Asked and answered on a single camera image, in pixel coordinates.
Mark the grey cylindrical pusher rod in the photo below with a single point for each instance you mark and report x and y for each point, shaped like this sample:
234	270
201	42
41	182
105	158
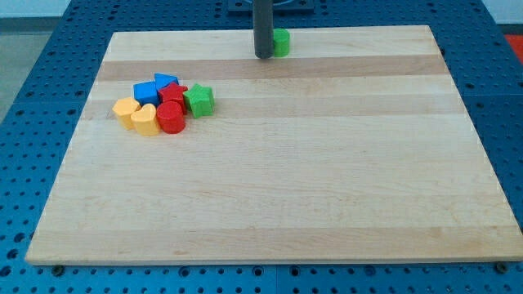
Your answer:
263	28

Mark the wooden board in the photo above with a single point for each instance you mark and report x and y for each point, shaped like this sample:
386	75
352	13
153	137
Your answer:
355	148

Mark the green cylinder block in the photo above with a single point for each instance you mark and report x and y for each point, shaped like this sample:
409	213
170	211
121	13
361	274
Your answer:
281	42

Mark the green star block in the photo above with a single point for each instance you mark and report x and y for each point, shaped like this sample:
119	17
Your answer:
200	101

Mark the red star block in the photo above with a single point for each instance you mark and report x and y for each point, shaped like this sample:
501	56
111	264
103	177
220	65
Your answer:
175	93

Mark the blue triangle block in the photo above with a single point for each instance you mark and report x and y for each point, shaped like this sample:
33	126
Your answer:
162	80

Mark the red cylinder block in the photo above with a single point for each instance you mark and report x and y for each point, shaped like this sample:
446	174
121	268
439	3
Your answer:
171	117

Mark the blue cube block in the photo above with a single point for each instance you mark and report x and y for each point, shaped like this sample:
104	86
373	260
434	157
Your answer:
146	93

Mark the yellow heart block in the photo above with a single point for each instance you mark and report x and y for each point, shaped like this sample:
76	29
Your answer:
145	121

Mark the yellow pentagon block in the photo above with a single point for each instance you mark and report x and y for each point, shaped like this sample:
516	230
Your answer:
123	110

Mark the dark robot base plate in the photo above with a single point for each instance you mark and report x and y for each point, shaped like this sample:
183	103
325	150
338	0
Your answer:
246	6

